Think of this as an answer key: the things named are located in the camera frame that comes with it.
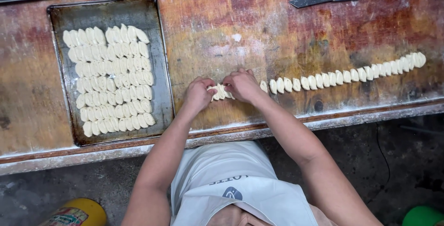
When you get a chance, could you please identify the green container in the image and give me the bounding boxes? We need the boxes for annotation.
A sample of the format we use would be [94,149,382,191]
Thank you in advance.
[402,205,444,226]

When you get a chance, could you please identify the person's right hand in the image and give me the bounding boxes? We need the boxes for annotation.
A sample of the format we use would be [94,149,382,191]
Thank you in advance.
[222,68,264,104]

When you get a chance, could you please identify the person's left hand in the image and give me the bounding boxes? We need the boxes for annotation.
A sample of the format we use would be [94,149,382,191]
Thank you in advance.
[183,77,218,113]

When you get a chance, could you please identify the white apron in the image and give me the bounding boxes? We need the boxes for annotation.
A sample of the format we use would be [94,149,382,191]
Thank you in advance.
[170,140,319,226]

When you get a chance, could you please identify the dough pieces arranged in rows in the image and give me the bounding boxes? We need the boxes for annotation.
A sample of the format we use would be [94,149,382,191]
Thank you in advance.
[62,24,156,138]

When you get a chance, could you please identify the dark metal baking tray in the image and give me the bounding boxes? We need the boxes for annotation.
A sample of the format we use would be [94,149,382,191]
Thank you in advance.
[47,0,176,147]

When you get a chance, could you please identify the yellow container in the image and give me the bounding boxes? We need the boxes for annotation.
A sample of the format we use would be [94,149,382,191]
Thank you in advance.
[38,198,108,226]

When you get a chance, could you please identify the black cable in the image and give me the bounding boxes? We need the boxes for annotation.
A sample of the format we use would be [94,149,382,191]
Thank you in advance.
[368,122,391,202]

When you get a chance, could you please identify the long row of dough pieces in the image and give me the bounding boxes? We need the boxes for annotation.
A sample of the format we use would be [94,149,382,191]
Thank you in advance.
[259,52,427,95]

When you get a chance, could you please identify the bunch of gathered dough pieces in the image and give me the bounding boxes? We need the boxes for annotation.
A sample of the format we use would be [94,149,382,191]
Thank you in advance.
[207,83,235,102]

